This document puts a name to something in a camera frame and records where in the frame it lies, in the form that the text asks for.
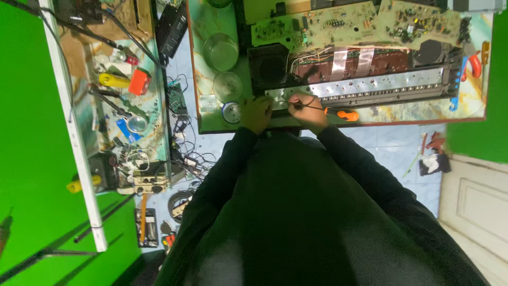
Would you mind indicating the white long board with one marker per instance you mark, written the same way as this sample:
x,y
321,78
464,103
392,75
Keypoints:
x,y
73,131

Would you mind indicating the small clear glass bowl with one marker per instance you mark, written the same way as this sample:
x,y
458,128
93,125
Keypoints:
x,y
227,87

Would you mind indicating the person's left fingers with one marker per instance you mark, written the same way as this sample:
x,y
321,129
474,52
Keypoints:
x,y
264,104

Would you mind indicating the black and white cloth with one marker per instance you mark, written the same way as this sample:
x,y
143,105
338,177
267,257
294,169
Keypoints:
x,y
434,164

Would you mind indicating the opened black electronic keyboard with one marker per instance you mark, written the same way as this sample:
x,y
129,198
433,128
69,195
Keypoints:
x,y
389,65

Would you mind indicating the round metal tin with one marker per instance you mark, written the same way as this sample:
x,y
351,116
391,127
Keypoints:
x,y
231,112

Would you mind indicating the green circuit board with capacitors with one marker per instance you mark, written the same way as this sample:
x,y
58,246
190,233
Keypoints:
x,y
420,24

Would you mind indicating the small green circuit board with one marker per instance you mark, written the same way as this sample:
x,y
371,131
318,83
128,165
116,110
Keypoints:
x,y
177,98

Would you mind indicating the person's right hand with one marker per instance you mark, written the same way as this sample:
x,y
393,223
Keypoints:
x,y
309,115

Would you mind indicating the blue plastic tool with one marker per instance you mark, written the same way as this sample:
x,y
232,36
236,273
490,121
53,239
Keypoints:
x,y
458,85

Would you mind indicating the large clear glass bowl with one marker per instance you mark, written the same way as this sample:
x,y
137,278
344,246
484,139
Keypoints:
x,y
220,52

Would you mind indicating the green glass bowl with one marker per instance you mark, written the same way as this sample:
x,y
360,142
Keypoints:
x,y
219,2

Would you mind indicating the black power adapter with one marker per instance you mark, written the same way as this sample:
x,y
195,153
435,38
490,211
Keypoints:
x,y
171,28

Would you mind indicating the long green circuit board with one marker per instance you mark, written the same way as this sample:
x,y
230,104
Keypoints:
x,y
317,27

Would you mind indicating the person's left hand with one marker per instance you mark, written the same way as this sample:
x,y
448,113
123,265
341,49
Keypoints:
x,y
254,116

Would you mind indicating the person's black jacket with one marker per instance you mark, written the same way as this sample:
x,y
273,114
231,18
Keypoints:
x,y
301,214

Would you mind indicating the red tools heap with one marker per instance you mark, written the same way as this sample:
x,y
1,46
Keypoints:
x,y
434,142

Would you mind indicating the perforated metal strip plate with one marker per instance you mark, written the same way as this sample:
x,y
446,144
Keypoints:
x,y
369,84

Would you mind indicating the white panel door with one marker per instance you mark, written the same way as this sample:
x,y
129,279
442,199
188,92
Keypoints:
x,y
476,214

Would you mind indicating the person's right fingers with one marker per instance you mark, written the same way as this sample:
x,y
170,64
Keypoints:
x,y
298,101

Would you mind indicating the black tool case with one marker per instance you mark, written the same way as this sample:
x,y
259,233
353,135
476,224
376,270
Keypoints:
x,y
146,227

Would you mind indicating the cluttered side table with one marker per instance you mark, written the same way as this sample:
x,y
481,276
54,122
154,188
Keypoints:
x,y
119,99

